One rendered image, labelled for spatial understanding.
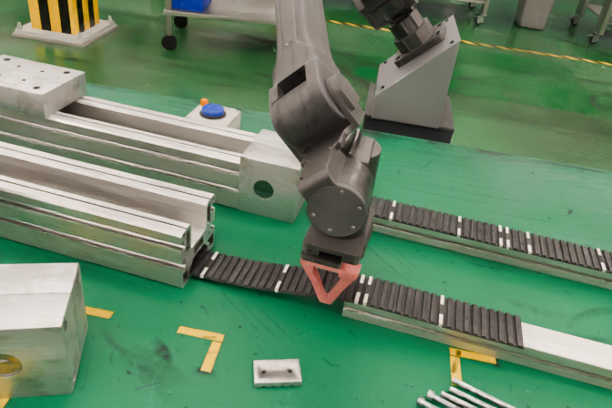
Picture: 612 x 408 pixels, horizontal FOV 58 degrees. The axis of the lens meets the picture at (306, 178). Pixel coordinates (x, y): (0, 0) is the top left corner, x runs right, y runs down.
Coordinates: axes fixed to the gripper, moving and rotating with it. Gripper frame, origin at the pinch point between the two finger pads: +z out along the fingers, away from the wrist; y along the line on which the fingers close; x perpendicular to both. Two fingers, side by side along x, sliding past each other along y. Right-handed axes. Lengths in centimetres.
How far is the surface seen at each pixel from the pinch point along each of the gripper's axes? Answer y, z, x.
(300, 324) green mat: 5.1, 3.0, -2.1
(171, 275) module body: 5.1, 1.1, -19.1
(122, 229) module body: 5.2, -4.0, -25.5
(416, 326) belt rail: 1.1, 2.0, 11.3
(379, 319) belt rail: 1.8, 1.9, 6.7
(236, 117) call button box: -33.1, -2.9, -26.2
